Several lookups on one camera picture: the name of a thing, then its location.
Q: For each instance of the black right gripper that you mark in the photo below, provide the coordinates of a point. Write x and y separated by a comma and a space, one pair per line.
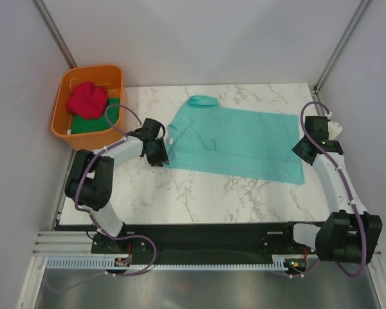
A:
298, 149

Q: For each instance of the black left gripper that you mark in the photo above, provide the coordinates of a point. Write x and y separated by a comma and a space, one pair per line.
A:
163, 157

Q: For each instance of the teal t shirt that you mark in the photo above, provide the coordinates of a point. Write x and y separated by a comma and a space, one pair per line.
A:
206, 137

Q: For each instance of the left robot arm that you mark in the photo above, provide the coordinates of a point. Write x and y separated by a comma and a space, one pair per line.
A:
90, 180

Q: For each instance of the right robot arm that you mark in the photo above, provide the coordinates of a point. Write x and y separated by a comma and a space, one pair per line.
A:
350, 233

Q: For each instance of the green t shirt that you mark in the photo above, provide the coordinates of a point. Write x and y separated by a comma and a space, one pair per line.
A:
81, 125

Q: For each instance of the red t shirt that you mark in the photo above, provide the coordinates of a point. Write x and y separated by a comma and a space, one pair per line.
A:
87, 100

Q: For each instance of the orange plastic bin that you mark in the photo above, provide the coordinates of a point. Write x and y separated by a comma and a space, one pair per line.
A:
109, 76

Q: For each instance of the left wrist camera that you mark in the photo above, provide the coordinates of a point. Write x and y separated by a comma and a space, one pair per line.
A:
153, 129

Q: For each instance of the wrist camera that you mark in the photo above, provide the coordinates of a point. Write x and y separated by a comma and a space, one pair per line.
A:
334, 129
153, 129

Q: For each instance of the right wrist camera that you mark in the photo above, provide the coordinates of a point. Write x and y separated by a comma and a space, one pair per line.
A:
334, 129

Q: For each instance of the right aluminium frame post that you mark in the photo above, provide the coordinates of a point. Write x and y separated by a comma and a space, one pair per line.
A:
342, 43

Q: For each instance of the aluminium frame post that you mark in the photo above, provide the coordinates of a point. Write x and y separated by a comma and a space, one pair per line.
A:
342, 43
56, 35

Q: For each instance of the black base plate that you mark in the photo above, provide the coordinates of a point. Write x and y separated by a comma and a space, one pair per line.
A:
203, 243

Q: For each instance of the white slotted cable duct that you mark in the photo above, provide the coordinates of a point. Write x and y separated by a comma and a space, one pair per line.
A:
122, 262

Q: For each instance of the left aluminium frame post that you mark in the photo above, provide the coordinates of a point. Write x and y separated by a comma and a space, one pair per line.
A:
56, 35

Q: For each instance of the aluminium rail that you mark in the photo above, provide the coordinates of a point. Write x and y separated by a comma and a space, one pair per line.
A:
53, 243

